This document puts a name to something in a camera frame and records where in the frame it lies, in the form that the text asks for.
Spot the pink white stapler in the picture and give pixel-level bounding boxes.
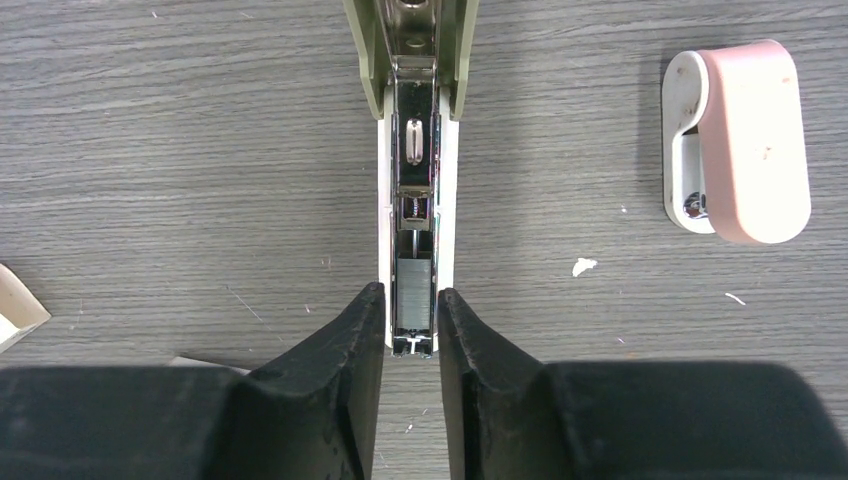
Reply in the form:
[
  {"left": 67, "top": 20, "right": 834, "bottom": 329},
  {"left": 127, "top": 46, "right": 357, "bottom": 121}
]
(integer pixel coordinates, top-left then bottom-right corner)
[{"left": 661, "top": 39, "right": 812, "bottom": 244}]

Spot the small silver staple strip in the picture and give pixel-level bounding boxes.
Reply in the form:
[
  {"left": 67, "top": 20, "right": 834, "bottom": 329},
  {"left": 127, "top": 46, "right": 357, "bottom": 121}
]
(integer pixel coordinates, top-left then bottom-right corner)
[{"left": 396, "top": 258, "right": 432, "bottom": 331}]

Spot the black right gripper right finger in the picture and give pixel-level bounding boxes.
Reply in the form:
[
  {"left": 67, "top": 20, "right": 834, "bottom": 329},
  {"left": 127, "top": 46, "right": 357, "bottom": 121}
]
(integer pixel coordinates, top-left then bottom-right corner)
[{"left": 438, "top": 289, "right": 847, "bottom": 479}]

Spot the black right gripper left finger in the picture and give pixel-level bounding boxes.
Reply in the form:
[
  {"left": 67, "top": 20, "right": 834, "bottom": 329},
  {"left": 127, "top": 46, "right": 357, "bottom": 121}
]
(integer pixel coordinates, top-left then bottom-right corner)
[{"left": 1, "top": 282, "right": 384, "bottom": 479}]

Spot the cream beige stapler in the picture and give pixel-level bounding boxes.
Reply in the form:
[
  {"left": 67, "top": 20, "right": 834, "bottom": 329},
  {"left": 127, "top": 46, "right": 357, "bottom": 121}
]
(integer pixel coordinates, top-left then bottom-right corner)
[{"left": 344, "top": 0, "right": 479, "bottom": 357}]

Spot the white staple box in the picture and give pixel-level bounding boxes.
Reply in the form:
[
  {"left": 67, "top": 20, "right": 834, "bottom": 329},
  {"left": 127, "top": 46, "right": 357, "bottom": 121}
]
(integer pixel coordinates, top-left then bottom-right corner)
[{"left": 1, "top": 264, "right": 52, "bottom": 352}]

